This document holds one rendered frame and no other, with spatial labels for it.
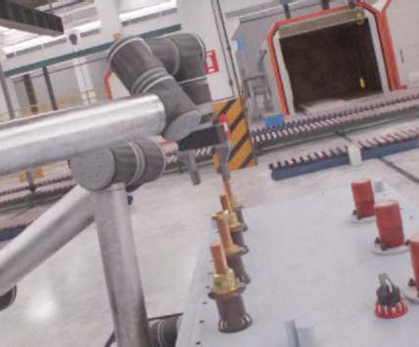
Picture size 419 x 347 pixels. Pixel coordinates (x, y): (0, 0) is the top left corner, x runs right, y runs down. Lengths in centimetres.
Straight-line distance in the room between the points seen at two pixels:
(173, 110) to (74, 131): 27
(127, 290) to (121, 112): 60
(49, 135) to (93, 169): 49
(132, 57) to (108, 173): 35
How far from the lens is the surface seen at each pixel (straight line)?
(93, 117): 112
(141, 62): 133
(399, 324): 121
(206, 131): 146
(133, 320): 159
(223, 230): 153
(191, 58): 144
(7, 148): 102
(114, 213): 155
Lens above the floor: 192
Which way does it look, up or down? 8 degrees down
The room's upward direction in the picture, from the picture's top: 14 degrees counter-clockwise
